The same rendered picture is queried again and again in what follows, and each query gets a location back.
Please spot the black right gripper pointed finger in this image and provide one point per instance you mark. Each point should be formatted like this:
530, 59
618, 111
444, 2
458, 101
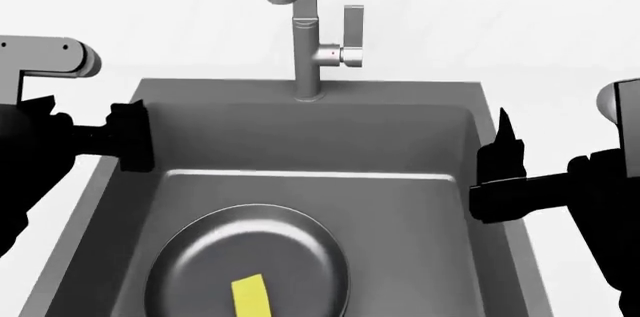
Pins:
510, 152

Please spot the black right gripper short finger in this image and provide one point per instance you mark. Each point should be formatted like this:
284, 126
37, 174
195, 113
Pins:
486, 165

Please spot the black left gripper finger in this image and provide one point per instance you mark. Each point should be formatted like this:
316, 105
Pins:
127, 107

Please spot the grey kitchen sink basin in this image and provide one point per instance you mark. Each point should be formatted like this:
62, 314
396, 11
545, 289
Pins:
400, 137

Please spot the dark grey round pan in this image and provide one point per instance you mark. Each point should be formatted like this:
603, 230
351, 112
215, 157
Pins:
210, 257

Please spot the yellow rectangular sponge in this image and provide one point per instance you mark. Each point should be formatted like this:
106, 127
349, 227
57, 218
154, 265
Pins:
251, 298

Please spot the grey metal faucet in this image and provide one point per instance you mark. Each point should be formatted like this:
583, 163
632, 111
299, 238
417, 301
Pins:
306, 50

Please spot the grey-white left wrist camera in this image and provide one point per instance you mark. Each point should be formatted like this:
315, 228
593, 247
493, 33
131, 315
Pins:
45, 56

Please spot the grey-white wrist camera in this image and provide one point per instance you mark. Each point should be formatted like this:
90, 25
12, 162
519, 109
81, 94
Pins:
45, 56
625, 118

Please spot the grey-white right wrist camera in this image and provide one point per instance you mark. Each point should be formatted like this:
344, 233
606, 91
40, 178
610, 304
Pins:
625, 118

